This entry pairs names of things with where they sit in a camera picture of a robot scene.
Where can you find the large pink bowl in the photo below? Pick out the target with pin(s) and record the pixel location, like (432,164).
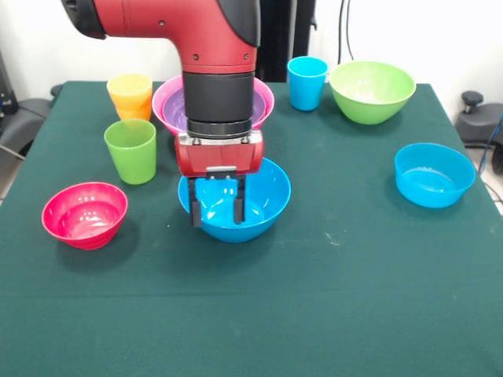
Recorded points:
(163,106)

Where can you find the yellow cup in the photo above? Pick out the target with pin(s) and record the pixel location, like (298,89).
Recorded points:
(129,84)

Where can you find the large blue bowl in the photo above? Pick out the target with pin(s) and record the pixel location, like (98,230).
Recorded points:
(259,196)

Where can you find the small pink bowl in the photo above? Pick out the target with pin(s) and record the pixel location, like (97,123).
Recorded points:
(84,216)

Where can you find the orange cup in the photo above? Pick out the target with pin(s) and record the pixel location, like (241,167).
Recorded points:
(133,114)

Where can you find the dark green tablecloth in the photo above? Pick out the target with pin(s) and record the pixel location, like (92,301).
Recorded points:
(251,314)

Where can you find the small translucent blue bowl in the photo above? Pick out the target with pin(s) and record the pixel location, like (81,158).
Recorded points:
(434,184)

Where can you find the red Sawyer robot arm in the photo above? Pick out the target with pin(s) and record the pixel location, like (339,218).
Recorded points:
(204,31)

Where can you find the blue cup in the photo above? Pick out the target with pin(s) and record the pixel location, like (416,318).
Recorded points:
(306,90)

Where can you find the green bowl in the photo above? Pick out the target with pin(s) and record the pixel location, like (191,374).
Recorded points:
(369,102)

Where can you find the green cup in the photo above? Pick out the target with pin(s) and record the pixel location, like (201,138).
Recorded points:
(131,161)

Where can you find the grey pedestal foot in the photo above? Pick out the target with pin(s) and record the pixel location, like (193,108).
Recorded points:
(23,118)
(477,125)

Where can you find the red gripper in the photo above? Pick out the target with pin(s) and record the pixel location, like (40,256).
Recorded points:
(220,157)

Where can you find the purple bowl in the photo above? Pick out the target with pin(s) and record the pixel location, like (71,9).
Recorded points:
(175,114)

